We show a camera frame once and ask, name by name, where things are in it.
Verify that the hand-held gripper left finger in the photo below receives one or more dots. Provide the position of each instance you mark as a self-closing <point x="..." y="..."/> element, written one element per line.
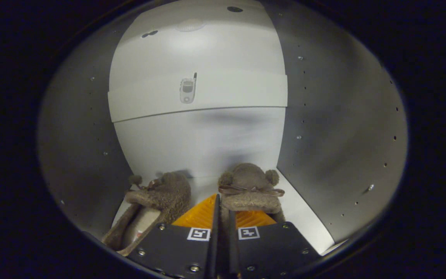
<point x="214" y="240"/>

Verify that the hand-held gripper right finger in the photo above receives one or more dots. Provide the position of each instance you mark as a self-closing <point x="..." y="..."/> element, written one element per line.
<point x="277" y="248"/>

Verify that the brown fluffy shoe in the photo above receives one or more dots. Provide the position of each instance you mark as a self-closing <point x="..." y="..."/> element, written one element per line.
<point x="250" y="178"/>
<point x="168" y="193"/>

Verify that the dark grey shoe cabinet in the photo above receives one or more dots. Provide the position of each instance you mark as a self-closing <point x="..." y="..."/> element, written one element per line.
<point x="207" y="139"/>

